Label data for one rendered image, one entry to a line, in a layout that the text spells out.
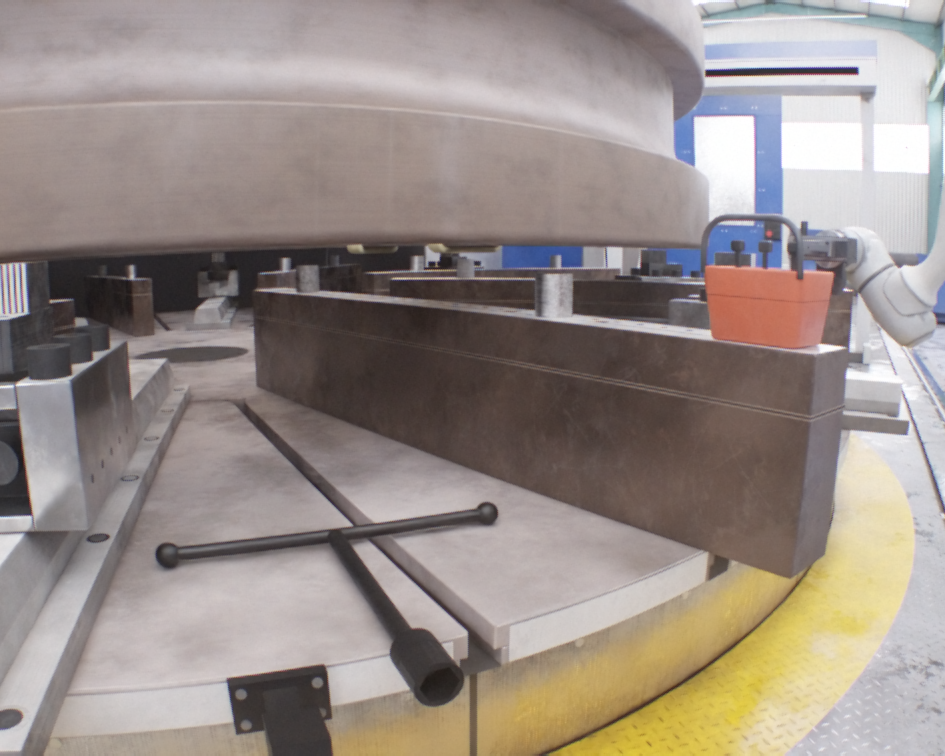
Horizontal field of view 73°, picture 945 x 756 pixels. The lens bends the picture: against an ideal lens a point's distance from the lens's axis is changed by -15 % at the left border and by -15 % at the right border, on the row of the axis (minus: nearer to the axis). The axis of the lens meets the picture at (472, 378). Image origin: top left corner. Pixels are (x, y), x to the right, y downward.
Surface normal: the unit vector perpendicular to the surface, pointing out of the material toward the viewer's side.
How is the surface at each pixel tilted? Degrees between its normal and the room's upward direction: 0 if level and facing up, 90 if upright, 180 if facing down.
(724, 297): 97
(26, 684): 0
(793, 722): 0
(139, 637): 0
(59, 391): 90
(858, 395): 71
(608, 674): 90
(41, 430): 90
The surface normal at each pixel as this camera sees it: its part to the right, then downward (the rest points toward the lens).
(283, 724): 0.00, -0.98
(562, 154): 0.67, 0.13
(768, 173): -0.49, 0.15
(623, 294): -0.11, 0.18
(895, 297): -0.78, 0.07
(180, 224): 0.38, 0.16
